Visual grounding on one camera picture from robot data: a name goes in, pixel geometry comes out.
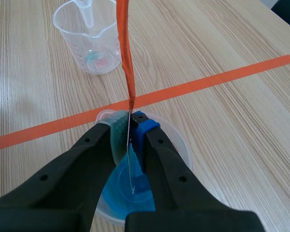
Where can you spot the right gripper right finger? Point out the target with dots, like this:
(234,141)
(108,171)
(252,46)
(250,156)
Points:
(174,183)

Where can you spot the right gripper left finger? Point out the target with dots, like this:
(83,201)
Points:
(70,174)

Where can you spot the grey metal plate orange strip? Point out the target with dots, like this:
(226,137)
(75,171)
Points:
(126,48)

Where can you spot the clear beaker with blue liquid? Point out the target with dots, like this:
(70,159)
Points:
(133,193)

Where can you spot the empty clear plastic beaker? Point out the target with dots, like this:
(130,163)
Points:
(91,46)

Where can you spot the dark blue chair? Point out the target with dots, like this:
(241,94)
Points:
(286,12)

